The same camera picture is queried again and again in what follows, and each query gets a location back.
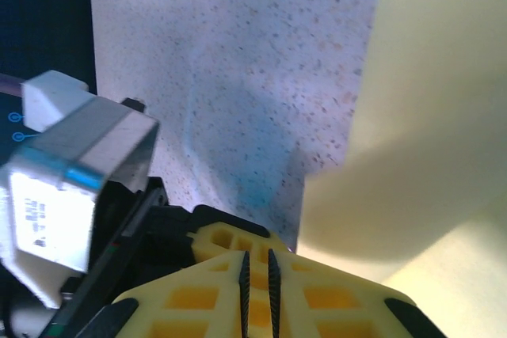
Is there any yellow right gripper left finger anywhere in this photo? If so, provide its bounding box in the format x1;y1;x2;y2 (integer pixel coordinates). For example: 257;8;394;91
81;251;251;338

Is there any yellow paper sheet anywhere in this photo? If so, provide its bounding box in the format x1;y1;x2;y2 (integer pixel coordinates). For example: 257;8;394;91
295;0;507;298

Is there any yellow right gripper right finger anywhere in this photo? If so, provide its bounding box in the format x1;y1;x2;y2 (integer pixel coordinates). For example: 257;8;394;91
267;249;453;338

